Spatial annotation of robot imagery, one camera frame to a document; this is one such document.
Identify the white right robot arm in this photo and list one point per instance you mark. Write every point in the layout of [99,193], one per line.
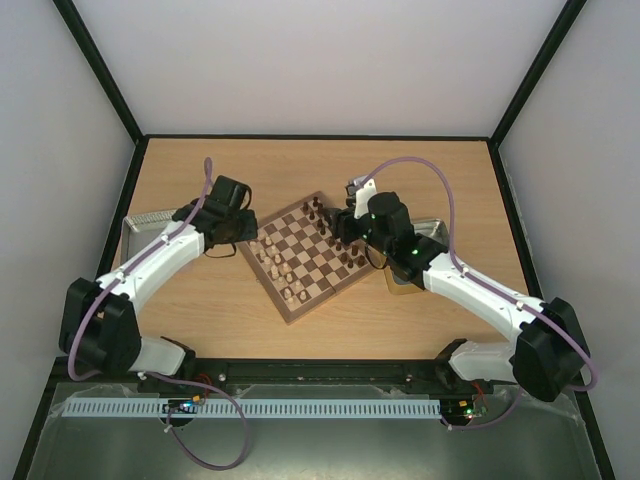
[541,353]

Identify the dark chess piece row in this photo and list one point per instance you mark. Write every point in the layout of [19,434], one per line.
[316,214]

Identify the silver metal tin box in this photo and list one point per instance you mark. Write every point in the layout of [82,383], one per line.
[433,228]

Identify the black aluminium frame rail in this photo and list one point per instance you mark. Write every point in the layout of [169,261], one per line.
[434,378]

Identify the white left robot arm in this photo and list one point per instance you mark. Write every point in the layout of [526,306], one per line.
[100,331]

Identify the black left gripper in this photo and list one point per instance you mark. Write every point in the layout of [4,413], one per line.
[251,231]

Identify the wooden chess board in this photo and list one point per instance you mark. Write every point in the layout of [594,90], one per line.
[322,279]

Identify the cream piece row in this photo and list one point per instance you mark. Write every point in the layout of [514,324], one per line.
[275,272]

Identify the light blue cable duct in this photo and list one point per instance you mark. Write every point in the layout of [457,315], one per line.
[253,408]

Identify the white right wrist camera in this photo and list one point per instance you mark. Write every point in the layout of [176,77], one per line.
[358,192]

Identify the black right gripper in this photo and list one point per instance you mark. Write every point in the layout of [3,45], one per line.
[342,225]

